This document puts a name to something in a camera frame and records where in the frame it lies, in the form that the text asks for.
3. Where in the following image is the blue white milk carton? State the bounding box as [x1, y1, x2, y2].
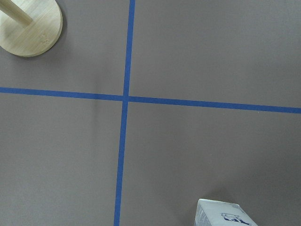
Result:
[194, 199, 257, 226]

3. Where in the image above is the wooden cup tree stand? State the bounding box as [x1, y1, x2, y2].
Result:
[0, 0, 63, 57]

